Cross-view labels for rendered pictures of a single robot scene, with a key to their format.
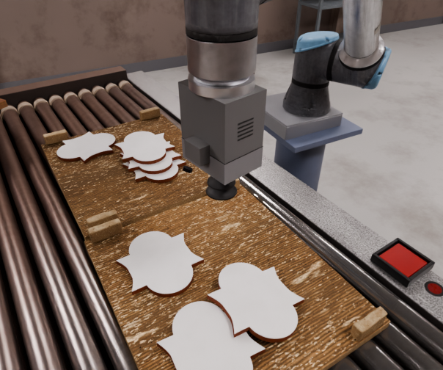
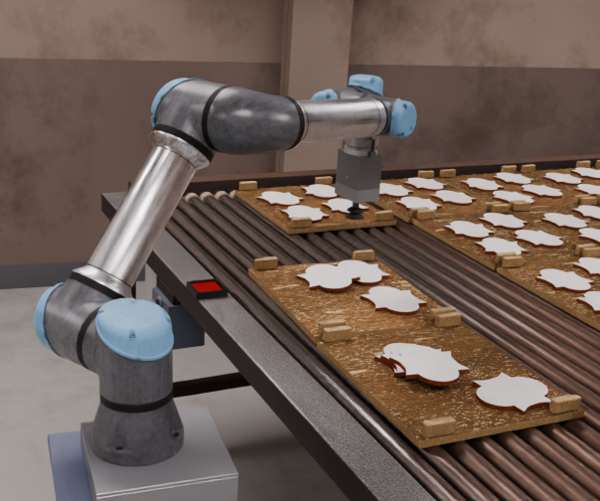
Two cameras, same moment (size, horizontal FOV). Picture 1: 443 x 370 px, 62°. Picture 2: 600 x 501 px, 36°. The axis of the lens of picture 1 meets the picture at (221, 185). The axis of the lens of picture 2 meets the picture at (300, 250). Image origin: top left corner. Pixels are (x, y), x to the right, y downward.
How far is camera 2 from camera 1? 2.42 m
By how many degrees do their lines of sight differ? 124
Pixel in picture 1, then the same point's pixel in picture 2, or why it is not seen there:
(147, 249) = (404, 303)
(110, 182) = (458, 355)
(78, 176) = (499, 364)
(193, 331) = (369, 274)
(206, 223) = (355, 315)
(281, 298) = (312, 274)
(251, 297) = (332, 275)
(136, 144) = (439, 364)
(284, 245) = (294, 298)
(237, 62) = not seen: hidden behind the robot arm
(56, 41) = not seen: outside the picture
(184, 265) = (375, 293)
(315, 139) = not seen: hidden behind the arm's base
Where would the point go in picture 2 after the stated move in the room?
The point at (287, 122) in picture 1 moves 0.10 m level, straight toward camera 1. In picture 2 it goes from (201, 411) to (224, 387)
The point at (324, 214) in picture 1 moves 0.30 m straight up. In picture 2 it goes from (239, 320) to (245, 187)
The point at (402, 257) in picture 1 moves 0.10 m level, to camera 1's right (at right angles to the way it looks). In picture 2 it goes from (206, 287) to (164, 282)
